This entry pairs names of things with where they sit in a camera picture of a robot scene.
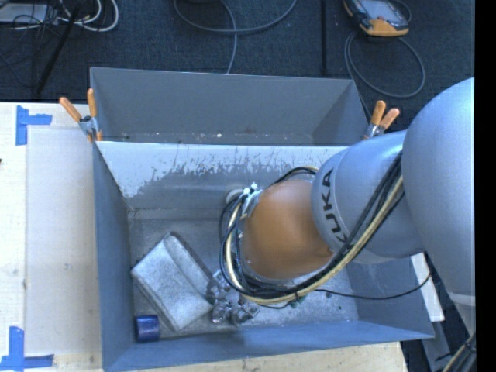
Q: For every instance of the white folded cloth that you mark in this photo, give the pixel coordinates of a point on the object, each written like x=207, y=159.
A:
x=170, y=281

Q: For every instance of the grey metal bin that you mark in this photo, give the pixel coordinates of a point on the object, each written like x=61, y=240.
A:
x=217, y=107

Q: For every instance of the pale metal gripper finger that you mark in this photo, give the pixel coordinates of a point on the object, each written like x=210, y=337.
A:
x=226, y=314
x=218, y=288

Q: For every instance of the blue cylinder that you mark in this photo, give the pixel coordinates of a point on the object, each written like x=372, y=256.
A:
x=147, y=328

